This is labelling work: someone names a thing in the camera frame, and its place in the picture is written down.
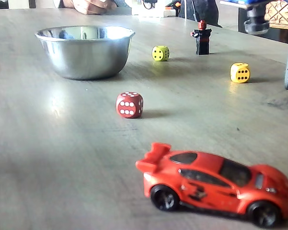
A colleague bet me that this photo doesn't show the dark furniture panel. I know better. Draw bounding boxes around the dark furniture panel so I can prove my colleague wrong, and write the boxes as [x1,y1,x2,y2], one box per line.
[177,0,223,27]

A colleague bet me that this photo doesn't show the red die white pips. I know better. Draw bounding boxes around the red die white pips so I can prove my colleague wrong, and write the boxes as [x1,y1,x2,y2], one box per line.
[115,91,144,119]

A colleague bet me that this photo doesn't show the red toy race car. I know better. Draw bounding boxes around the red toy race car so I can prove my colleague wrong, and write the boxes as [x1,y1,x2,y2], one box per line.
[135,142,288,228]

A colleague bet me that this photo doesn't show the woven wooden box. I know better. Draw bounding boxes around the woven wooden box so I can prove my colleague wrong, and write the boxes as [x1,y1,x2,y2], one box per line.
[264,0,288,31]

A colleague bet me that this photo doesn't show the orange yellow die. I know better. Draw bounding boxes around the orange yellow die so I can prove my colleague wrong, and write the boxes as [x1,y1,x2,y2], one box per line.
[229,62,251,84]

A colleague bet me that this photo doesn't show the lime yellow die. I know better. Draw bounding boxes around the lime yellow die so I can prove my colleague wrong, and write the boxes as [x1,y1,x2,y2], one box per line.
[151,45,170,62]

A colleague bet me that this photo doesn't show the stainless steel bowl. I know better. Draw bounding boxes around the stainless steel bowl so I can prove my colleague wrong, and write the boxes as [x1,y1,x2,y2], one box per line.
[35,25,136,81]

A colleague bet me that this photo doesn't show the black red lego figure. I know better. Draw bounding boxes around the black red lego figure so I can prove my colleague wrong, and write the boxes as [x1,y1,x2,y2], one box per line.
[190,20,213,56]

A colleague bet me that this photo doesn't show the person's hand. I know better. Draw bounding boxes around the person's hand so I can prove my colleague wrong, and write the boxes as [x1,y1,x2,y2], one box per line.
[61,0,117,15]

